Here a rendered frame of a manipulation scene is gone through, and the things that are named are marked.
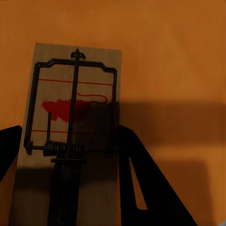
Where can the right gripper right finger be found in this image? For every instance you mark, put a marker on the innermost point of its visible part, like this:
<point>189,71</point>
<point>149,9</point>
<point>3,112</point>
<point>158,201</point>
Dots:
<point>164,207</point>

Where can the mousetrap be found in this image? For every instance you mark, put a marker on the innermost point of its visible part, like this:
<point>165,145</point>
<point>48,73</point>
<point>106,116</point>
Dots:
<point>67,166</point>

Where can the cabinet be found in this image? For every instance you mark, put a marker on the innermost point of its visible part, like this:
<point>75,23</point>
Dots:
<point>173,84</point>

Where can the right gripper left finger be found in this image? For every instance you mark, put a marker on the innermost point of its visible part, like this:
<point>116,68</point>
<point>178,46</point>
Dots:
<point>9,147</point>

